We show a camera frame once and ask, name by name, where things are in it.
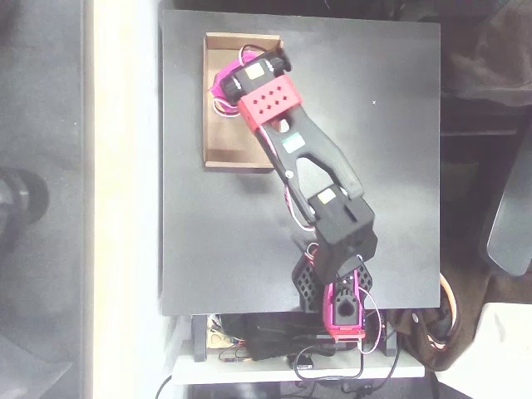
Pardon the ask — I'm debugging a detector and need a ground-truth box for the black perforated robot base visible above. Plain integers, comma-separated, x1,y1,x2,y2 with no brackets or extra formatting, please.
290,232,375,313

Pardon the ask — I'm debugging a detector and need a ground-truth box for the open cardboard box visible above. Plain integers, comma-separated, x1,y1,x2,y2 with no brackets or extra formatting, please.
202,32,283,170

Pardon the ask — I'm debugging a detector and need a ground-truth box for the black round knob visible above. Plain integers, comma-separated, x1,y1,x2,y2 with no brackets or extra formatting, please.
0,167,51,250

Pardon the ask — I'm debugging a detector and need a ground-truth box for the tan controller board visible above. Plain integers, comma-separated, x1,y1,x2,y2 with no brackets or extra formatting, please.
206,318,246,350

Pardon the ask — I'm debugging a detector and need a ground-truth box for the dark brown cloth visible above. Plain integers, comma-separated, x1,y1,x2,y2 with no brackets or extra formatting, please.
440,0,532,120

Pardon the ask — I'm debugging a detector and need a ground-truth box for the white shelf board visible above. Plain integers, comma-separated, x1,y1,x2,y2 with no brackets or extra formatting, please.
172,348,426,386

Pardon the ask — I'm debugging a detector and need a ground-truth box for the brown bag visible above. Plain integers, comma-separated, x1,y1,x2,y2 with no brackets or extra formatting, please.
392,265,490,372

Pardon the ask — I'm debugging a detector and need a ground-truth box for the dark grey office chair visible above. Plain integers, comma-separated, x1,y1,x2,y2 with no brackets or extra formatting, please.
477,122,532,278

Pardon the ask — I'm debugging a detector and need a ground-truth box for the white cloth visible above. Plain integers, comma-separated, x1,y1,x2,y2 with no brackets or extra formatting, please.
434,302,532,399

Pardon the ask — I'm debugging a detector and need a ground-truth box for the small black wired module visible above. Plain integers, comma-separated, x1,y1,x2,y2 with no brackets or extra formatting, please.
218,347,253,363

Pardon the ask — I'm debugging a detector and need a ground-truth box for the black looped cable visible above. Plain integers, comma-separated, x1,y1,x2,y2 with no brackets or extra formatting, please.
290,344,402,382

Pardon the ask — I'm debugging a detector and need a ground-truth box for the black hanging cable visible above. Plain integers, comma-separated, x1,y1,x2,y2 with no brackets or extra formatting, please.
155,373,174,399

